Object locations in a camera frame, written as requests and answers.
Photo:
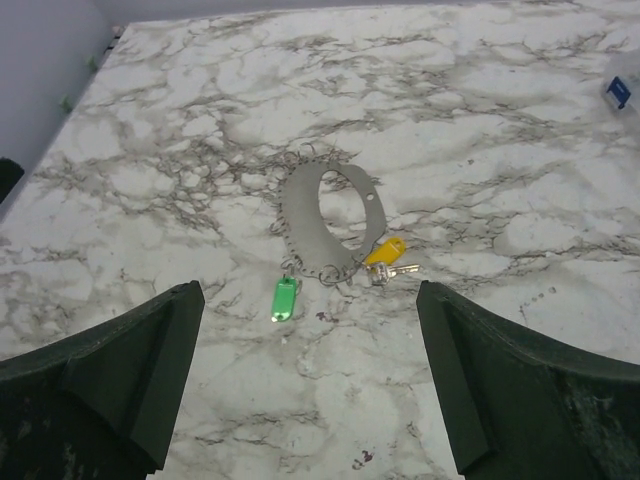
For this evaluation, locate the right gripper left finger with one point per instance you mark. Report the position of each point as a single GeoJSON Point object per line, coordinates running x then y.
{"type": "Point", "coordinates": [102, 403]}

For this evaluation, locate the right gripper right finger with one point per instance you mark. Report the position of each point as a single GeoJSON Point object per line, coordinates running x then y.
{"type": "Point", "coordinates": [517, 404]}

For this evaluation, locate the small brass key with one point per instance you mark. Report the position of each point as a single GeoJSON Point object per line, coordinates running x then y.
{"type": "Point", "coordinates": [380, 273]}

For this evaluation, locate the yellow key tag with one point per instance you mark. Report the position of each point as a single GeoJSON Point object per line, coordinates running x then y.
{"type": "Point", "coordinates": [388, 252]}

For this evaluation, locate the clear plastic organizer box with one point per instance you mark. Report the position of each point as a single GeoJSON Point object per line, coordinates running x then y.
{"type": "Point", "coordinates": [621, 81]}

